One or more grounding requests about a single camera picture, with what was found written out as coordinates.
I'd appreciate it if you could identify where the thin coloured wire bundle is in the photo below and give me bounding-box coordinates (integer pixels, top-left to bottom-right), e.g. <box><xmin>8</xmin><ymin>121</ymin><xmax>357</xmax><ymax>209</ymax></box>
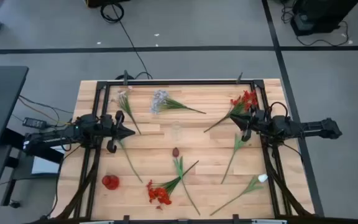
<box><xmin>17</xmin><ymin>95</ymin><xmax>74</xmax><ymax>125</ymax></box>

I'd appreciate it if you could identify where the black power adapter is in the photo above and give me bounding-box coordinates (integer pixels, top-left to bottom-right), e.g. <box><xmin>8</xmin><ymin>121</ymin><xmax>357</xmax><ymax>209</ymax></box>
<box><xmin>22</xmin><ymin>117</ymin><xmax>48</xmax><ymax>130</ymax></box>

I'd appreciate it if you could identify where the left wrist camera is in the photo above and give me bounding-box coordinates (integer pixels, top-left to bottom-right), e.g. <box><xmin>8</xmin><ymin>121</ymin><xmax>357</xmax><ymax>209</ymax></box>
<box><xmin>99</xmin><ymin>113</ymin><xmax>115</xmax><ymax>129</ymax></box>

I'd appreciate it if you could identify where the small white flower spray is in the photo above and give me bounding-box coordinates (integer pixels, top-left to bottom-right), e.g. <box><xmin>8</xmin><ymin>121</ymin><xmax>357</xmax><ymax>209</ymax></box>
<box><xmin>110</xmin><ymin>89</ymin><xmax>142</xmax><ymax>136</ymax></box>

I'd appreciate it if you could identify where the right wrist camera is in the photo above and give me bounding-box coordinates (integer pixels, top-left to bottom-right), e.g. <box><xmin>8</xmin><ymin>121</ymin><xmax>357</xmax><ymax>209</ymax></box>
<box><xmin>254</xmin><ymin>108</ymin><xmax>269</xmax><ymax>124</ymax></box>

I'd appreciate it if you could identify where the white flat board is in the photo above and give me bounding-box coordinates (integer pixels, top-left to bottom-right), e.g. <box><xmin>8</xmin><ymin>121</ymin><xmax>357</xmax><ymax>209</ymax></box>
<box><xmin>31</xmin><ymin>146</ymin><xmax>65</xmax><ymax>175</ymax></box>

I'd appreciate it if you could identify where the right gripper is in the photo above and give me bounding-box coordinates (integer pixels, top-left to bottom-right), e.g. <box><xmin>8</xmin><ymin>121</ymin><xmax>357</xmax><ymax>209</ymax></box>
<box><xmin>230</xmin><ymin>105</ymin><xmax>272</xmax><ymax>142</ymax></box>

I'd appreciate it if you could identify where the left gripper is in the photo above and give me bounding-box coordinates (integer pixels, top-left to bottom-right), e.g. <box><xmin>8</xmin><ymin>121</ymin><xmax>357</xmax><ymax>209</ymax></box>
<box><xmin>101</xmin><ymin>110</ymin><xmax>135</xmax><ymax>154</ymax></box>

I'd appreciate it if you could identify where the thin black equipment cable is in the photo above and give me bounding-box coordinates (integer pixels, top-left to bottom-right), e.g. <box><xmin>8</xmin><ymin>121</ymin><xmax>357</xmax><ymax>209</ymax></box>
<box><xmin>296</xmin><ymin>21</ymin><xmax>350</xmax><ymax>47</ymax></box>

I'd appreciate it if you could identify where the red flower bunch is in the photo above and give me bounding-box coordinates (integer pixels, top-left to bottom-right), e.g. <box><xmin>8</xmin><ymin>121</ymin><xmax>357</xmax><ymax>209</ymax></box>
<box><xmin>203</xmin><ymin>90</ymin><xmax>259</xmax><ymax>134</ymax></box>
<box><xmin>146</xmin><ymin>160</ymin><xmax>200</xmax><ymax>211</ymax></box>

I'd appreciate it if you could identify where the black equipment box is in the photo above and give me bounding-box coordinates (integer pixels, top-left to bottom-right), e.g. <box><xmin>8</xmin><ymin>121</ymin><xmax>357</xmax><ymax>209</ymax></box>
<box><xmin>290</xmin><ymin>0</ymin><xmax>358</xmax><ymax>37</ymax></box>

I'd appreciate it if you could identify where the clear glass vase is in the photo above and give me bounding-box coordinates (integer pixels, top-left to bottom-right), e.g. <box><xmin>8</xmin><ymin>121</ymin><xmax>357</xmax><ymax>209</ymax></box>
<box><xmin>170</xmin><ymin>121</ymin><xmax>183</xmax><ymax>141</ymax></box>

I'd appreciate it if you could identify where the black coiled floor cable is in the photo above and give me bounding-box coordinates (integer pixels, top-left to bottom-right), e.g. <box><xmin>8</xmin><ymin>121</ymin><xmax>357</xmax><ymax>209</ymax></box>
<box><xmin>100</xmin><ymin>1</ymin><xmax>154</xmax><ymax>80</ymax></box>

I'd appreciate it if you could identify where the dark red tulip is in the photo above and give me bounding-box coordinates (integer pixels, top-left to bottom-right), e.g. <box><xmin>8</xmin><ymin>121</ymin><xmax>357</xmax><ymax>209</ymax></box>
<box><xmin>220</xmin><ymin>133</ymin><xmax>247</xmax><ymax>185</ymax></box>
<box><xmin>172</xmin><ymin>147</ymin><xmax>201</xmax><ymax>217</ymax></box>

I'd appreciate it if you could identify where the black metal frame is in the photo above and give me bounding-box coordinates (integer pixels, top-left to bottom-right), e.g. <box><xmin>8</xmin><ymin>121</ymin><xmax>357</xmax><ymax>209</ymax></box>
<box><xmin>54</xmin><ymin>79</ymin><xmax>315</xmax><ymax>220</ymax></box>

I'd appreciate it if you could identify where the pale lavender flower bunch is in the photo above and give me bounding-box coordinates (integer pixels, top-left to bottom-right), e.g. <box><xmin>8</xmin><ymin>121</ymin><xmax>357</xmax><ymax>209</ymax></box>
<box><xmin>149</xmin><ymin>89</ymin><xmax>207</xmax><ymax>115</ymax></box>

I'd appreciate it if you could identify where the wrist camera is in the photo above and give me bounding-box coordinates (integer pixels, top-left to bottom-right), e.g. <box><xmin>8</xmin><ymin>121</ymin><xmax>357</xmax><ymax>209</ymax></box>
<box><xmin>254</xmin><ymin>108</ymin><xmax>269</xmax><ymax>124</ymax></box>
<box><xmin>99</xmin><ymin>113</ymin><xmax>115</xmax><ymax>129</ymax></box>

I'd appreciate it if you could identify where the white tulip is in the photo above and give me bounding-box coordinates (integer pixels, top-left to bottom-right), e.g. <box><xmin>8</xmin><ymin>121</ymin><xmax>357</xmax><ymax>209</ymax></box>
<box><xmin>117</xmin><ymin>139</ymin><xmax>144</xmax><ymax>184</ymax></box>
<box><xmin>209</xmin><ymin>173</ymin><xmax>269</xmax><ymax>217</ymax></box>

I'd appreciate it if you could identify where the dark grey desk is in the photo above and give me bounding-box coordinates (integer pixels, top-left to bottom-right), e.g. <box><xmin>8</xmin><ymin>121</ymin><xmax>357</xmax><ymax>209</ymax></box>
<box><xmin>0</xmin><ymin>65</ymin><xmax>29</xmax><ymax>147</ymax></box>

